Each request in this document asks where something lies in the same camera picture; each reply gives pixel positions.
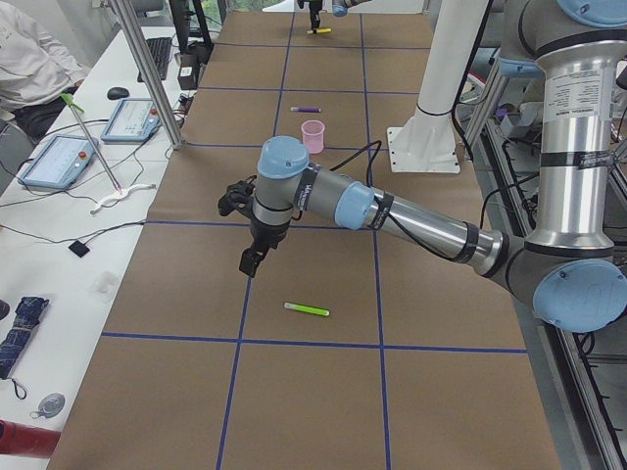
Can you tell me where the red cylinder object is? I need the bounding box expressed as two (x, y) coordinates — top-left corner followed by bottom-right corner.
(0, 420), (61, 458)

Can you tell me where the round metal keychain tag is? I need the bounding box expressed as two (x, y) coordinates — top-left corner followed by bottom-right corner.
(30, 393), (66, 419)

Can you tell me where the green marker pen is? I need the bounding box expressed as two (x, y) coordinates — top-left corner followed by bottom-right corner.
(283, 302), (330, 317)

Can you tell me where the pink mesh pen holder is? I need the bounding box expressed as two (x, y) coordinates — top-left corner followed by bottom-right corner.
(301, 119), (325, 155)

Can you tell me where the aluminium frame post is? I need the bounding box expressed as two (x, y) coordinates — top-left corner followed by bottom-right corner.
(109, 0), (183, 151)

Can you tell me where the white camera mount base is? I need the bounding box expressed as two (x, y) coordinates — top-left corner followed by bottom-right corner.
(388, 0), (492, 174)

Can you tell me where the green handled reacher grabber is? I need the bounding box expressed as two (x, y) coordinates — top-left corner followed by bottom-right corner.
(61, 93), (157, 215)

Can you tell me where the yellow marker pen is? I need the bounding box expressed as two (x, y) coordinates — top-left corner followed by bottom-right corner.
(307, 27), (332, 35)

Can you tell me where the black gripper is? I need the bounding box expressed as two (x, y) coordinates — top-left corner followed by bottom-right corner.
(298, 0), (323, 30)
(239, 217), (289, 278)

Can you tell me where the near teach pendant tablet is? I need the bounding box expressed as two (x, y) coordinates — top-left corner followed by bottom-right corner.
(18, 135), (99, 190)

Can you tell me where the small black box device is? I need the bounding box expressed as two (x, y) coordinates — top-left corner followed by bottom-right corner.
(68, 240), (90, 258)

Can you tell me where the far teach pendant tablet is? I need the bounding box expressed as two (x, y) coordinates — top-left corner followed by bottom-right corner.
(100, 98), (161, 144)

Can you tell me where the brown paper table mat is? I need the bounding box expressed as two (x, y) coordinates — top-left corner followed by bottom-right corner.
(50, 13), (560, 469)

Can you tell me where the black keyboard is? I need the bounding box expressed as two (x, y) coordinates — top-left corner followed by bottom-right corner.
(146, 37), (171, 80)

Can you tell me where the purple marker pen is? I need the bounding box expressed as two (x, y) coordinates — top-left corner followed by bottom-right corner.
(289, 107), (322, 114)

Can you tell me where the person in white hoodie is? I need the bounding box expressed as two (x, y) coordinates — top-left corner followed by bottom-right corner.
(1, 2), (87, 140)

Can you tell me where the black computer mouse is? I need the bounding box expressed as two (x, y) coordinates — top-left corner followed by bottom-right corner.
(107, 87), (129, 101)

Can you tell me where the teach pendant tablet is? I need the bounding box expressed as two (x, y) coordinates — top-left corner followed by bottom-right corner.
(18, 135), (99, 190)
(100, 98), (161, 144)

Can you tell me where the folded blue umbrella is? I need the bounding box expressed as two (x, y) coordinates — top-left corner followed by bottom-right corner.
(1, 297), (49, 380)

